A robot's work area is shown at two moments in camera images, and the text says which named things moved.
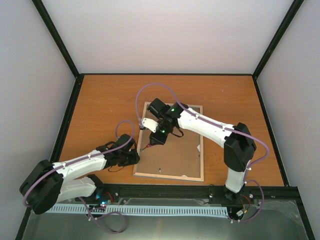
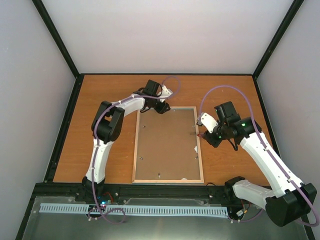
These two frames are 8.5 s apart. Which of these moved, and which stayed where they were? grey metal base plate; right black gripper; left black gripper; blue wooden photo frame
Moved: right black gripper; left black gripper
Stayed: blue wooden photo frame; grey metal base plate
